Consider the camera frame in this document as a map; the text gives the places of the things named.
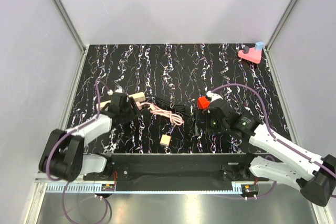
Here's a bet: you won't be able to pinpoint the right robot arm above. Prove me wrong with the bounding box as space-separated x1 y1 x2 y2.
195 97 335 207

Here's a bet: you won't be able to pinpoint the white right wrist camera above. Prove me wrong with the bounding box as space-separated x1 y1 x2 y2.
206 91 223 103

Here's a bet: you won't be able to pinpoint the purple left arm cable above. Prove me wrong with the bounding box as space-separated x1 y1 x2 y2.
44 79 112 222

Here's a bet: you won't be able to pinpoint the dark grey plug block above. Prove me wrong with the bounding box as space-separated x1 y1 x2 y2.
243 46 249 54

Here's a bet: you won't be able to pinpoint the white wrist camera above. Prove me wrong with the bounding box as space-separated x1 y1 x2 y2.
206 91 223 103
107 88 124 96

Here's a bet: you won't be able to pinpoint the pink coiled power cable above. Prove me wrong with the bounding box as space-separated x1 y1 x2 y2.
143 102 185 125

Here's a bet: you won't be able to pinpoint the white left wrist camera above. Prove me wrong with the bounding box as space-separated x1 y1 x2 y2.
107 88 124 96

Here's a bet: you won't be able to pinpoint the beige power strip red sockets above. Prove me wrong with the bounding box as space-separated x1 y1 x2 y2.
100 92 146 108

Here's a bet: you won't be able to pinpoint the pink triangular socket block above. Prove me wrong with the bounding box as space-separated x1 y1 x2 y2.
238 47 262 64

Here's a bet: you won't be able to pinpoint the black power strip cable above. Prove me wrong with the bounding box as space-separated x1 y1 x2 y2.
143 95 194 116

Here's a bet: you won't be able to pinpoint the blue plug block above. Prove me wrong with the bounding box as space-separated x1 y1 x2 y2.
255 41 264 51

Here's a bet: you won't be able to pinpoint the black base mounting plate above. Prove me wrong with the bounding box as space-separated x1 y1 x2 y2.
83 152 270 192

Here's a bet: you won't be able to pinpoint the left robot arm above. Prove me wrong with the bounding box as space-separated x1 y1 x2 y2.
38 92 140 182

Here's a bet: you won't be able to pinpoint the pink power strip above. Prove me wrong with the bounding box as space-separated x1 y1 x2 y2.
136 101 143 110

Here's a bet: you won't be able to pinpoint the red block on right arm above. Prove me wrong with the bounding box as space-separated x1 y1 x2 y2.
197 96 211 110

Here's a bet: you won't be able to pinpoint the pink plug adapter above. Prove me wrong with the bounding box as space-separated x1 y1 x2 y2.
160 134 171 147

